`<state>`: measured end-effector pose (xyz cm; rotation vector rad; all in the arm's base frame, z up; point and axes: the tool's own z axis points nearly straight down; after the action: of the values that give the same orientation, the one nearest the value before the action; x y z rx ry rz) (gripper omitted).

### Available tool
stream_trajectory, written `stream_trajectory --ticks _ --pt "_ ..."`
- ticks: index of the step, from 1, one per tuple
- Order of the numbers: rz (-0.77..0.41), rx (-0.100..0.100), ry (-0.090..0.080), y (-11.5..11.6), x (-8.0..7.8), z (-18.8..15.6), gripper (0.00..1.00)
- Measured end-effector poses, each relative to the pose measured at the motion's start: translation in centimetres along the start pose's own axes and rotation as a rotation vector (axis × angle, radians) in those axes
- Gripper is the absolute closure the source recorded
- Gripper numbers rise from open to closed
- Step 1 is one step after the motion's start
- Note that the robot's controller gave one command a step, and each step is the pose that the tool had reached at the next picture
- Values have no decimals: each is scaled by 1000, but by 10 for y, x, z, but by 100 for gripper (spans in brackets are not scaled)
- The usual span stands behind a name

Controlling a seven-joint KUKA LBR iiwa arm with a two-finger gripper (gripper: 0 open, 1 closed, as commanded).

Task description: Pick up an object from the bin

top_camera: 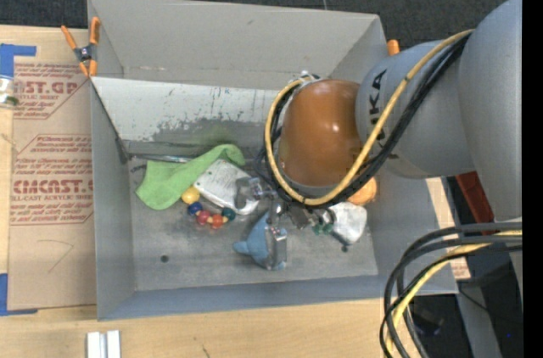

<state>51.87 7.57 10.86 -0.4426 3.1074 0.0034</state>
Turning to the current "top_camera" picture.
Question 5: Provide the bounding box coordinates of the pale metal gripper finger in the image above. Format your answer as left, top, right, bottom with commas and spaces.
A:
265, 225, 288, 271
234, 176, 273, 210

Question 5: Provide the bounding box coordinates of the blue toy shark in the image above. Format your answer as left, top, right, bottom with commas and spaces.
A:
232, 211, 289, 271

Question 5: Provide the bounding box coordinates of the white flat packet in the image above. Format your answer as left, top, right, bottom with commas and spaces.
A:
193, 159, 260, 216

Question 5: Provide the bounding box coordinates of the white crumpled lump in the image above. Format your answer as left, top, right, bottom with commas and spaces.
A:
329, 201, 368, 245

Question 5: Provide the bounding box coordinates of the orange toy fruit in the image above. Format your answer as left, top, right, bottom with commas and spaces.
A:
346, 176, 378, 206

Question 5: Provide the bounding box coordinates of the grey metal bin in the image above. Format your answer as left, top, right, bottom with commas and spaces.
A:
87, 0, 460, 322

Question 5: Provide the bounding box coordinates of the green cloth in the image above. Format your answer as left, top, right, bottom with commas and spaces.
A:
135, 143, 247, 211

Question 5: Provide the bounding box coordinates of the brown cardboard board, red print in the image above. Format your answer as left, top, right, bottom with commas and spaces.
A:
0, 24, 99, 313

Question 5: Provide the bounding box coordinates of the colourful bead ring toy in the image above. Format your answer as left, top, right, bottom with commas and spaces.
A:
181, 186, 238, 230

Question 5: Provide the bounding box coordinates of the black cylinder on white bracket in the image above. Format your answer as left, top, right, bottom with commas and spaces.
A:
330, 230, 352, 254

